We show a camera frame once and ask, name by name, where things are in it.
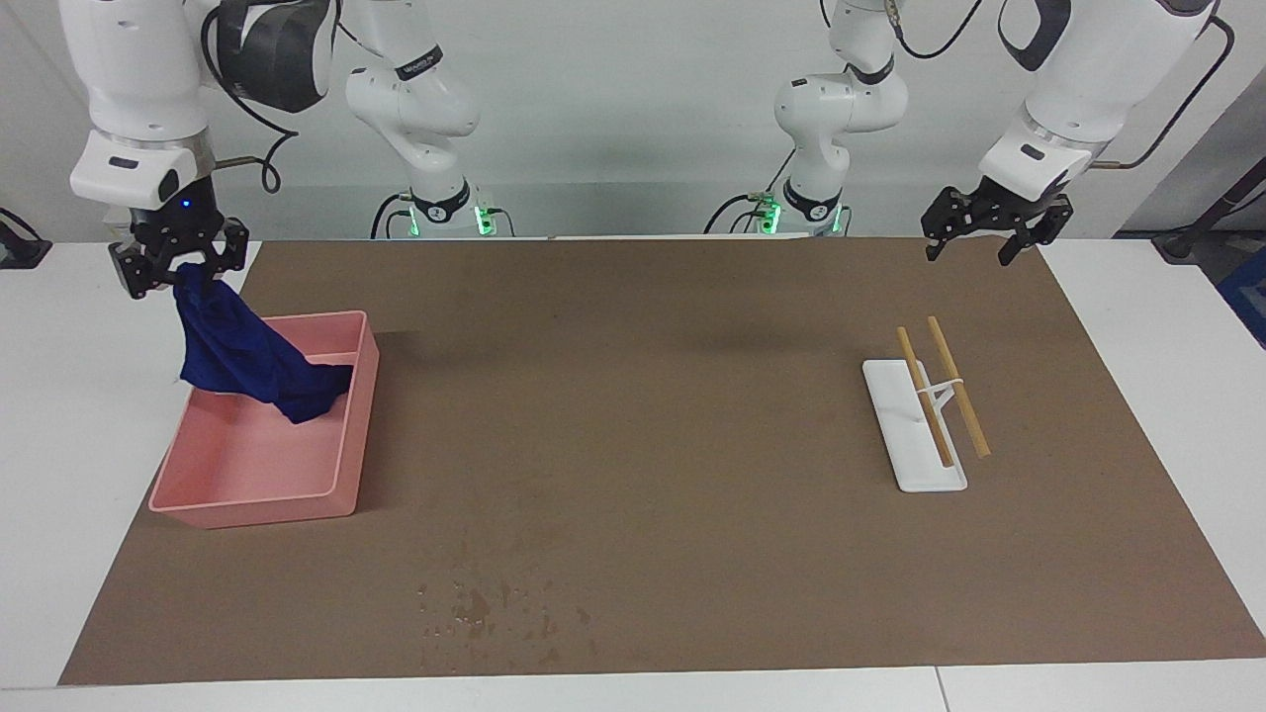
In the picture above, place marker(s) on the black stand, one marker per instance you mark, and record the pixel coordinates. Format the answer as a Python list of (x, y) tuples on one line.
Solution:
[(1202, 222)]

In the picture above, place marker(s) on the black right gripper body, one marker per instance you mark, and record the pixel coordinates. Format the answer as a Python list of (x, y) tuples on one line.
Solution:
[(178, 218)]

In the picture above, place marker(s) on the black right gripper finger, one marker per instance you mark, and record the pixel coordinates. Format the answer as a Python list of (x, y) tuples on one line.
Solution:
[(138, 265), (232, 247)]

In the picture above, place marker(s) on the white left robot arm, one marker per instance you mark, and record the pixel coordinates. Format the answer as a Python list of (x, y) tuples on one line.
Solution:
[(1078, 89)]

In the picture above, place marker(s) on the light wooden dowel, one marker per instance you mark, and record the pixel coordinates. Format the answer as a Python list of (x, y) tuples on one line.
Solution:
[(964, 405), (925, 396)]

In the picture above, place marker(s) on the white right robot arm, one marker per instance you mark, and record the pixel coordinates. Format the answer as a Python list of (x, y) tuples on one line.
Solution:
[(138, 89)]

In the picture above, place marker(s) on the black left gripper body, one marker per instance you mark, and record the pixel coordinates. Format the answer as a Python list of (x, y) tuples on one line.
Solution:
[(1009, 210)]

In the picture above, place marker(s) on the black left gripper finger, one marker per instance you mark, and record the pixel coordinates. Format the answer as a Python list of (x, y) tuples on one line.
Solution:
[(1043, 229), (945, 220)]

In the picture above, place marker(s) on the pink plastic bin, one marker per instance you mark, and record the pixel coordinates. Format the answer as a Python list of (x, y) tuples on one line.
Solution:
[(257, 465)]

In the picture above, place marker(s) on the blue towel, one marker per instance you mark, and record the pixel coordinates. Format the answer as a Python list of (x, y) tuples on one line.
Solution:
[(247, 356)]

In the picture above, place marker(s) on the black clamp mount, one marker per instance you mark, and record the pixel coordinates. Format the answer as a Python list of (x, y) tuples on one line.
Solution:
[(18, 247)]

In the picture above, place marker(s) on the blue crate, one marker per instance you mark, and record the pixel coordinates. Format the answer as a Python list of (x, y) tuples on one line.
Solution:
[(1248, 302)]

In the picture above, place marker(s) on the brown table mat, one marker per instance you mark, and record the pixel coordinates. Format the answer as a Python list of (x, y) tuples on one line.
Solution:
[(643, 445)]

